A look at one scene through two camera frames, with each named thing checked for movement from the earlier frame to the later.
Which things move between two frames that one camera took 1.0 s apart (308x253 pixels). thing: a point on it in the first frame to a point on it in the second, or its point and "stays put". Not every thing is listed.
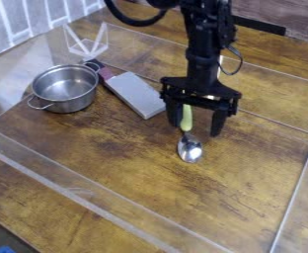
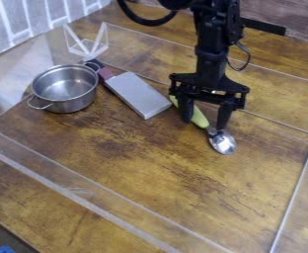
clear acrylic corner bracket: [84, 47] stays put
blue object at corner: [3, 249] stays put
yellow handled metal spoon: [188, 146] to [221, 141]
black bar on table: [257, 25] stays put
